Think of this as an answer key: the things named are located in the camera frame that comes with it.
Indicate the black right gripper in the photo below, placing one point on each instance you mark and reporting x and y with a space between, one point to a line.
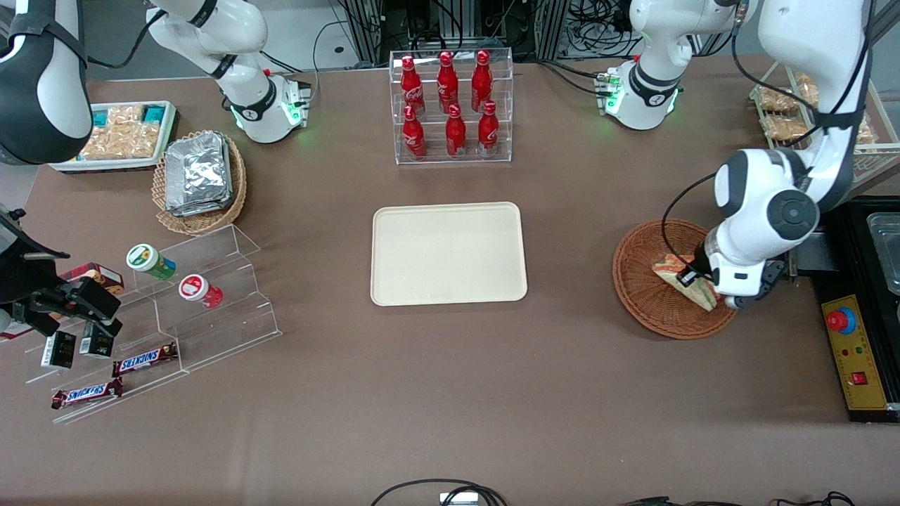
21 275

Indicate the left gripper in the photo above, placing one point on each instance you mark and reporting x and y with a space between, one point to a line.
699 261

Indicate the triangle sandwich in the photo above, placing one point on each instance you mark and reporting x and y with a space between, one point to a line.
668 267

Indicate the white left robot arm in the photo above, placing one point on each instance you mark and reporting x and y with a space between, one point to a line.
654 70

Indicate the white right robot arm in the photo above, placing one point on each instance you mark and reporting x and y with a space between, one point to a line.
239 42

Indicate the brown round wicker basket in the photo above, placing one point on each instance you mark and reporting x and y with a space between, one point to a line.
647 302

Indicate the white rectangular snack tray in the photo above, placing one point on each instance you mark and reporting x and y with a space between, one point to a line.
70 165

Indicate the light tan wicker basket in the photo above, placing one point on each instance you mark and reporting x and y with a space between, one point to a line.
204 221

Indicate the beige plastic tray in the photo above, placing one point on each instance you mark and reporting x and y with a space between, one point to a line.
448 254

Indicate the small black box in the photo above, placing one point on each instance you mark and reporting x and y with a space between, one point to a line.
58 349
96 342

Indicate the brown chocolate box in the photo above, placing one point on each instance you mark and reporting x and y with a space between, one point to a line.
98 274

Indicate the snickers chocolate bar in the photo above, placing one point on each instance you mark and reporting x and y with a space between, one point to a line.
86 394
144 360

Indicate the green-lidded snack cup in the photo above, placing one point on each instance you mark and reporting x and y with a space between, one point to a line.
145 258

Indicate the red snack cup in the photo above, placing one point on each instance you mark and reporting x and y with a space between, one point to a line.
195 288

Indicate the clear acrylic stepped stand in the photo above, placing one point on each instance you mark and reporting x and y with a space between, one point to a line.
225 330

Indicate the small wrapped bread pack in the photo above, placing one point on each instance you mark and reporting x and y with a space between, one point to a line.
777 100
784 128

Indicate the silver foil pack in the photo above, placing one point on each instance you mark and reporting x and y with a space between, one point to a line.
197 169
204 209

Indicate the black yellow-panel control box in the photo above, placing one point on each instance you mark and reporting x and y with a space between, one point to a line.
858 351

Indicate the teal-labelled snack pack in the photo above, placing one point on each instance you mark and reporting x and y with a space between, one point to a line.
144 130
102 140

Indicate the clear plastic container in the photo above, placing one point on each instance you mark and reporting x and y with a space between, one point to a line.
886 249

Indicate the large wrapped bread pack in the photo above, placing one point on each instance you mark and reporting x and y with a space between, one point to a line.
807 88

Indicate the clear box with bread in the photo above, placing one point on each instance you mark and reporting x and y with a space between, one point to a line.
879 158

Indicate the red cola bottle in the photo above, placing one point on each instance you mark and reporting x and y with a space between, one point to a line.
481 83
410 88
455 133
488 132
413 135
447 84

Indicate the clear acrylic bottle rack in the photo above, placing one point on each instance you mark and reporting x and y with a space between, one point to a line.
506 105

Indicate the small grey device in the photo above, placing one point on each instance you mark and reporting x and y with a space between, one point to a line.
458 499

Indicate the dark right wrist camera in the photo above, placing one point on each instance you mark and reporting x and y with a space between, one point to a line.
93 296

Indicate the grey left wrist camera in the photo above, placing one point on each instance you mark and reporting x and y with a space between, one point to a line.
736 302

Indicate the grey aluminium bracket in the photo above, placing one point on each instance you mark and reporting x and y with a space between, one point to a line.
812 256

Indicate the aluminium equipment frame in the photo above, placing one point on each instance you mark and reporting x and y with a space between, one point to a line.
380 28

